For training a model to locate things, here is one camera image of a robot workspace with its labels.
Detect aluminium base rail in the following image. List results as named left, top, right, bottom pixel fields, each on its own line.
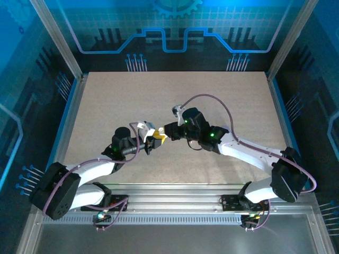
left=33, top=182, right=320, bottom=215

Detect small circuit board with LED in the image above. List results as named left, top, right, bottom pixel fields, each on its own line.
left=241, top=210, right=265, bottom=225
left=92, top=211, right=112, bottom=224

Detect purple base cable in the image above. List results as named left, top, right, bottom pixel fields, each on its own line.
left=242, top=202, right=275, bottom=231
left=92, top=197, right=131, bottom=231

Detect aluminium table side rail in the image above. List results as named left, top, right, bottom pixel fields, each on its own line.
left=266, top=72, right=301, bottom=154
left=49, top=74, right=88, bottom=166

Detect grey metal panel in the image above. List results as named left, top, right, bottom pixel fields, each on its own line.
left=34, top=224, right=318, bottom=254

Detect aluminium frame post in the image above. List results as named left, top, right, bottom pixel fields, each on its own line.
left=265, top=0, right=320, bottom=81
left=29, top=0, right=85, bottom=81

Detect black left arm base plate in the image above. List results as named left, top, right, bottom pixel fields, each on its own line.
left=81, top=194, right=130, bottom=212

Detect slotted grey cable duct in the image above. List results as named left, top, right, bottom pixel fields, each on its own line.
left=42, top=215, right=243, bottom=225

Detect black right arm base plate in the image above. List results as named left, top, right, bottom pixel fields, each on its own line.
left=220, top=194, right=270, bottom=212

